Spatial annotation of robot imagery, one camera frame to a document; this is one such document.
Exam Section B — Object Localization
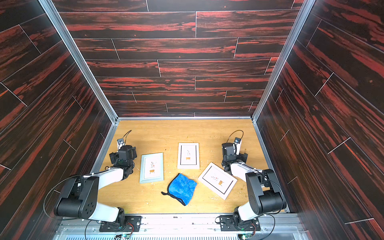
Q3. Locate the cream white picture frame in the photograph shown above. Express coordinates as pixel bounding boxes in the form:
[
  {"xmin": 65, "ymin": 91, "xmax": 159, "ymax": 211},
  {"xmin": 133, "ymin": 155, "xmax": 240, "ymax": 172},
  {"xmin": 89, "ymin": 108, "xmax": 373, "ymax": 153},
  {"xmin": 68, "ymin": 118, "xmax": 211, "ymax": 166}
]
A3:
[{"xmin": 198, "ymin": 163, "xmax": 237, "ymax": 200}]

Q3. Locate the light blue picture frame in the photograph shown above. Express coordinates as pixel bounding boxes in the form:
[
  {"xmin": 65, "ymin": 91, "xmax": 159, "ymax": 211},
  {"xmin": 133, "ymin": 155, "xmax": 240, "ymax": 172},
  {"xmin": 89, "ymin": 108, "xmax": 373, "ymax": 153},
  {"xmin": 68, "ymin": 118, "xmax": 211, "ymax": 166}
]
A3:
[{"xmin": 140, "ymin": 153, "xmax": 164, "ymax": 184}]

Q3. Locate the white picture frame black border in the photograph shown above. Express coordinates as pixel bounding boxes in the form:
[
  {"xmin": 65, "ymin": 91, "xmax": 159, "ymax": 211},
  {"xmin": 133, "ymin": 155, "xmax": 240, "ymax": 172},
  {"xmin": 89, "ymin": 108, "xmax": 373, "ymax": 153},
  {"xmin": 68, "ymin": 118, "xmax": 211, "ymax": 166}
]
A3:
[{"xmin": 177, "ymin": 143, "xmax": 200, "ymax": 169}]

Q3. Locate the blue microfiber cloth black trim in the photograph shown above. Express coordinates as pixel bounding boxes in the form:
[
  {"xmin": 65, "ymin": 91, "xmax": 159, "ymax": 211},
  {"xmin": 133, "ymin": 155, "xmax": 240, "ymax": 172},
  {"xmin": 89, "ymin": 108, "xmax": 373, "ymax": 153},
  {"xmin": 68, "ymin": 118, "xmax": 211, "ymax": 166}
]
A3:
[{"xmin": 161, "ymin": 173, "xmax": 197, "ymax": 206}]

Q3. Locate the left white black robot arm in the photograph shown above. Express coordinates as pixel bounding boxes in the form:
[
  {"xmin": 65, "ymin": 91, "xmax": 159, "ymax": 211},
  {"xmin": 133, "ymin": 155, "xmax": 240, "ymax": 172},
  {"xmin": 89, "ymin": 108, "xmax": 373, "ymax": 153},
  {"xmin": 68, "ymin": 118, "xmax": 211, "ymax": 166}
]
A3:
[{"xmin": 54, "ymin": 145, "xmax": 137, "ymax": 228}]

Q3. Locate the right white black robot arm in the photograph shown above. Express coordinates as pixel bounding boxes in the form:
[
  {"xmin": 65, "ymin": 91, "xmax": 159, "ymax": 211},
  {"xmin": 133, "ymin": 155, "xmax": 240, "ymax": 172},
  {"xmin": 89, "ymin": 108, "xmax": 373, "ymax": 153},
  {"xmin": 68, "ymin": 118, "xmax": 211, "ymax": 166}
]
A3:
[{"xmin": 222, "ymin": 143, "xmax": 287, "ymax": 225}]

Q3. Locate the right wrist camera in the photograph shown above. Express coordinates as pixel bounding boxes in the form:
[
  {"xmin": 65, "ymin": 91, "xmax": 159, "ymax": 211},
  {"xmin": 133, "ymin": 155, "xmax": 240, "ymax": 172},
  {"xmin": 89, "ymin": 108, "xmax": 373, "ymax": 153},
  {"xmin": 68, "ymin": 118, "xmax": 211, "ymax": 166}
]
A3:
[{"xmin": 234, "ymin": 138, "xmax": 242, "ymax": 155}]

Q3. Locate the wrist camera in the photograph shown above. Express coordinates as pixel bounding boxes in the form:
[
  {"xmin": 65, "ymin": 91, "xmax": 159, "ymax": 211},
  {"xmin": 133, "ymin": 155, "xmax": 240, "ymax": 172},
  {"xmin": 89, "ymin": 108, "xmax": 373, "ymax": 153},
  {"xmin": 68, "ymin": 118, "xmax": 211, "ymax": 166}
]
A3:
[
  {"xmin": 234, "ymin": 138, "xmax": 242, "ymax": 155},
  {"xmin": 117, "ymin": 138, "xmax": 126, "ymax": 150}
]

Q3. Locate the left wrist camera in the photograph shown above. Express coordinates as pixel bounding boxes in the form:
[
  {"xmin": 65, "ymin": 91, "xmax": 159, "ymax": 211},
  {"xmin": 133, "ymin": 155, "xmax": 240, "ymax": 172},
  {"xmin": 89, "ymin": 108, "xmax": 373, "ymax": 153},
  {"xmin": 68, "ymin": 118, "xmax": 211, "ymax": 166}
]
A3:
[{"xmin": 117, "ymin": 138, "xmax": 126, "ymax": 150}]

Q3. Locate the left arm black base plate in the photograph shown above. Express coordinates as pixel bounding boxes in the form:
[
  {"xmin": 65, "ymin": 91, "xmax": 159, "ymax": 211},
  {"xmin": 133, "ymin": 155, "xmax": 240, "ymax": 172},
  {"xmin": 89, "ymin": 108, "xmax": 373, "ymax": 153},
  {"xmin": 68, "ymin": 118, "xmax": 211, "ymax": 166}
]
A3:
[{"xmin": 99, "ymin": 215, "xmax": 142, "ymax": 233}]

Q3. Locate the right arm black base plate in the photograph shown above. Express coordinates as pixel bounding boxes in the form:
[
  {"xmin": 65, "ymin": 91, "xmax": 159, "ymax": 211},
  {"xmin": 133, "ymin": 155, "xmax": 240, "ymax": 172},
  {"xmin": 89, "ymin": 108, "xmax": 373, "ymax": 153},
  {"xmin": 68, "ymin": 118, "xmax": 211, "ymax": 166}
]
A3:
[{"xmin": 215, "ymin": 215, "xmax": 261, "ymax": 232}]

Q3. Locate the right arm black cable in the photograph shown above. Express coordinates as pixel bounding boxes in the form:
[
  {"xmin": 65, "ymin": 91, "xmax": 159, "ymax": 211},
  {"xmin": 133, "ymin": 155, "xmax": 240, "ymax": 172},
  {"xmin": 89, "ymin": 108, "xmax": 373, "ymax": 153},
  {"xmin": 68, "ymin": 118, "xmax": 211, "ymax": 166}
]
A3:
[{"xmin": 225, "ymin": 129, "xmax": 286, "ymax": 240}]

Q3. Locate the aluminium front rail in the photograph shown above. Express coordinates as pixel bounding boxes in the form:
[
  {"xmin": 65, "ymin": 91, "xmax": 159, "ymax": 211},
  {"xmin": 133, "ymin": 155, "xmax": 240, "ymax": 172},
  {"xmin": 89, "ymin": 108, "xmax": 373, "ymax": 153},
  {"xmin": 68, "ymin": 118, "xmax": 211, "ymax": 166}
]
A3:
[{"xmin": 54, "ymin": 213, "xmax": 311, "ymax": 240}]

